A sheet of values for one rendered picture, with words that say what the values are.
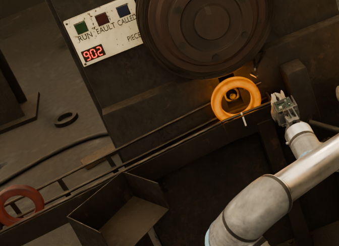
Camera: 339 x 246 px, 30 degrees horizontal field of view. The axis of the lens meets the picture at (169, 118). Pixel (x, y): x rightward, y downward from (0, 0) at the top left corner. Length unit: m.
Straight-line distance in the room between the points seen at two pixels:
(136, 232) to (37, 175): 2.08
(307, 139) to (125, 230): 0.68
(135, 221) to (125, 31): 0.67
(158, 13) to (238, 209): 0.80
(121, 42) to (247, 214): 0.95
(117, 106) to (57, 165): 1.84
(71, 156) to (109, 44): 1.97
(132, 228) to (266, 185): 0.71
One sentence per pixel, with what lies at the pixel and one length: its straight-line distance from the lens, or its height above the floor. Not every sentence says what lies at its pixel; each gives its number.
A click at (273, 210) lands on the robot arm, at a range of 1.60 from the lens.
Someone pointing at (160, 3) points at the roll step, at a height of 1.22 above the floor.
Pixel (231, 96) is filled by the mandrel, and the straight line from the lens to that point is 2.41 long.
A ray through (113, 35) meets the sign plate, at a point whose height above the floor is 1.13.
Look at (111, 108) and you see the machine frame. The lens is 2.38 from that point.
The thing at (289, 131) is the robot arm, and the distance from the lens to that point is 2.09.
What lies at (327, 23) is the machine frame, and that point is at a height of 0.87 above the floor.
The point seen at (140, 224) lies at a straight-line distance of 2.18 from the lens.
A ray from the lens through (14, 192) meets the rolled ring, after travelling 2.43.
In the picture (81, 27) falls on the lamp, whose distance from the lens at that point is 2.27.
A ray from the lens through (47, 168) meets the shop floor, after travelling 4.19.
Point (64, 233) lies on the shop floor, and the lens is 3.48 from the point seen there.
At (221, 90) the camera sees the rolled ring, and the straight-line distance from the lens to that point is 2.30.
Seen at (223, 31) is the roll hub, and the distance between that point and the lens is 2.10.
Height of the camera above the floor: 1.82
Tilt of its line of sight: 26 degrees down
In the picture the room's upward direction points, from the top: 23 degrees counter-clockwise
